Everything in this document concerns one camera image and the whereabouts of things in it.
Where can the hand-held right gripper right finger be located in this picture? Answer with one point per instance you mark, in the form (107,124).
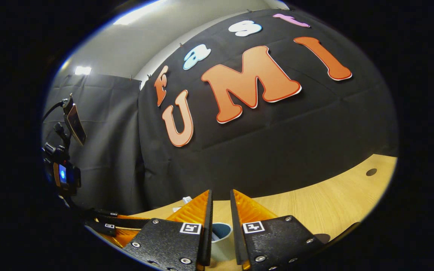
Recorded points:
(236,233)

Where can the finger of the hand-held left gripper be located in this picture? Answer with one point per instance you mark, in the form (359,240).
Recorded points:
(126,222)
(100,227)

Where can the wooden desktop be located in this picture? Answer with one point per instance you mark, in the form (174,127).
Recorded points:
(333,203)

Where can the light blue cup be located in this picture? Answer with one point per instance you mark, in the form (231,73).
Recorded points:
(222,248)

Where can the white toothbrush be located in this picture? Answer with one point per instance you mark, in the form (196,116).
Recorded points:
(187,200)

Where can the ceiling light panel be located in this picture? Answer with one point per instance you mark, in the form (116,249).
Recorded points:
(83,70)

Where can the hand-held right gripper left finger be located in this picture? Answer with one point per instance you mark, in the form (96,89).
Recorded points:
(206,233)

